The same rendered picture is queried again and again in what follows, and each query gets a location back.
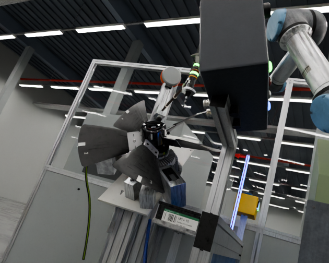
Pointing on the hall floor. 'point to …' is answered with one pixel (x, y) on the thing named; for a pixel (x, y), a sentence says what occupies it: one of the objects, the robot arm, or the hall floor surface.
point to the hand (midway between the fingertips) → (194, 57)
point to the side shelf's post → (156, 244)
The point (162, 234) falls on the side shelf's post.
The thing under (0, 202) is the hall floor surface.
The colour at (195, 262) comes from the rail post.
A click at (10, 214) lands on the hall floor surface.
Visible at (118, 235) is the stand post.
